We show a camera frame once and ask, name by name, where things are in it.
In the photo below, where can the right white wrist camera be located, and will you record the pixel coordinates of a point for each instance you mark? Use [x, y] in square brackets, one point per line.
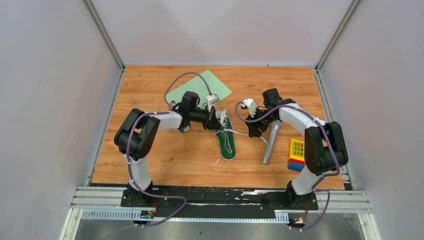
[250, 105]

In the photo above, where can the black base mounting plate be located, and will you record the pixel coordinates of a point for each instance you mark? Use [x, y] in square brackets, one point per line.
[213, 202]

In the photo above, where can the aluminium frame rail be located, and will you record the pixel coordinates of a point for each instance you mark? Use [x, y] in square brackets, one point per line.
[105, 203]

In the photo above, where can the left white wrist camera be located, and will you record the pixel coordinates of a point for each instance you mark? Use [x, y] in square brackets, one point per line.
[212, 100]

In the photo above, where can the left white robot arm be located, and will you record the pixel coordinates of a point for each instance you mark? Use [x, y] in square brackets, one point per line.
[136, 136]

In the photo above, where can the silver microphone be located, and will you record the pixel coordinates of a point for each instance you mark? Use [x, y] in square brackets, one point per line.
[274, 128]

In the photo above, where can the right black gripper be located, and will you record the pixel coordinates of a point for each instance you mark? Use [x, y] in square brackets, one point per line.
[254, 127]

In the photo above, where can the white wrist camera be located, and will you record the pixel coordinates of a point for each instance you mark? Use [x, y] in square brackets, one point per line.
[212, 100]
[250, 105]

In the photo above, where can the white shoelace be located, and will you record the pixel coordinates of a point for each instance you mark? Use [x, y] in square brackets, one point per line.
[238, 133]

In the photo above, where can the yellow red blue block stack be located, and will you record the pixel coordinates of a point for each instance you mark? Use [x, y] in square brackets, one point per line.
[296, 155]

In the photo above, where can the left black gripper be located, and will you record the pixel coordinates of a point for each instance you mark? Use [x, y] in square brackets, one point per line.
[211, 122]

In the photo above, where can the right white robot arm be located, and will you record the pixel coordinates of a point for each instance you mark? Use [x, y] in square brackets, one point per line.
[325, 150]

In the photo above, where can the light green cutting mat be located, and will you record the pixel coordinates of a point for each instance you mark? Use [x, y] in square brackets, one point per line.
[197, 85]

